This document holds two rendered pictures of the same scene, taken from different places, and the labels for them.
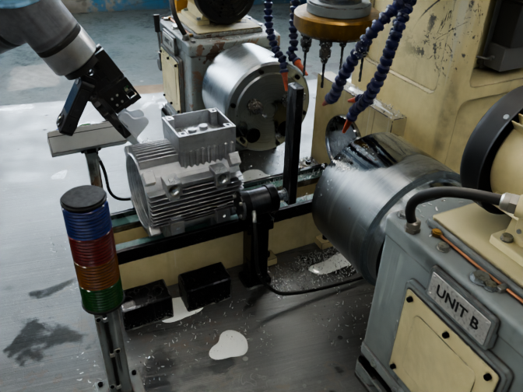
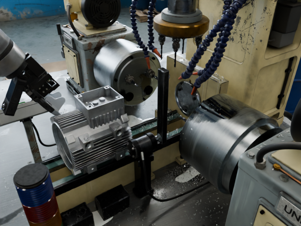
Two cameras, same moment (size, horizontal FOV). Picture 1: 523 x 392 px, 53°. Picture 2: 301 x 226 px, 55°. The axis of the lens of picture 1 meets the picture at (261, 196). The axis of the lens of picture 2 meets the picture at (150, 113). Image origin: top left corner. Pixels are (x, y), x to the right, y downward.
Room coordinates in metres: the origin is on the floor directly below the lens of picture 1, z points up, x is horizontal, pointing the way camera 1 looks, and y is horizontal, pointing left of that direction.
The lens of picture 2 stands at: (0.18, 0.07, 1.59)
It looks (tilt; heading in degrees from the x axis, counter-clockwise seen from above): 33 degrees down; 353
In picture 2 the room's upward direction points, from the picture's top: straight up
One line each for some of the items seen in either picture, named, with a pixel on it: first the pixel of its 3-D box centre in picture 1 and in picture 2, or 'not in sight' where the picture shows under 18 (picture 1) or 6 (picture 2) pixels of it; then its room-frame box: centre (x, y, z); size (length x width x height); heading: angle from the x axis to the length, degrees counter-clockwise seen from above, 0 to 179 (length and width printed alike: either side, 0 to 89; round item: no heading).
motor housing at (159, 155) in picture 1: (183, 180); (91, 134); (0.94, 0.17, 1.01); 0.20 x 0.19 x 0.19; 118
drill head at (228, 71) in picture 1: (246, 89); (121, 67); (1.40, 0.05, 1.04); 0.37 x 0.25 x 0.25; 27
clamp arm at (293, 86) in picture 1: (291, 147); (161, 108); (0.90, -0.06, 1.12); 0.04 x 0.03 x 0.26; 117
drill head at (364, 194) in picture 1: (401, 219); (237, 149); (0.79, -0.26, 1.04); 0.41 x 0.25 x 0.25; 27
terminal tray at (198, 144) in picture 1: (198, 137); (100, 106); (0.96, 0.13, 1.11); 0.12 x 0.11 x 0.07; 118
